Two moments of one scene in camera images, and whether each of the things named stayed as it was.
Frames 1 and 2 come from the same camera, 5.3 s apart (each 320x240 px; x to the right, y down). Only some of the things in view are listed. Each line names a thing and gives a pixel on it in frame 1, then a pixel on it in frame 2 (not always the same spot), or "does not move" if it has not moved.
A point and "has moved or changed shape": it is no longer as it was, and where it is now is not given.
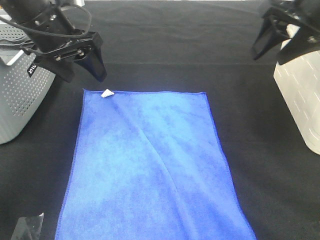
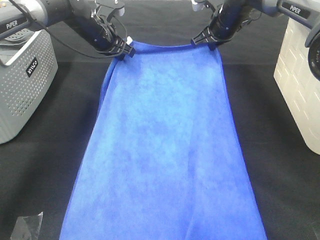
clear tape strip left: [28, 228] does not move
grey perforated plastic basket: [24, 85] does not move
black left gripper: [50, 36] -> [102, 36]
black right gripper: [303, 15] -> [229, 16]
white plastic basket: [298, 80] does not move
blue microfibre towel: [149, 165] has moved or changed shape
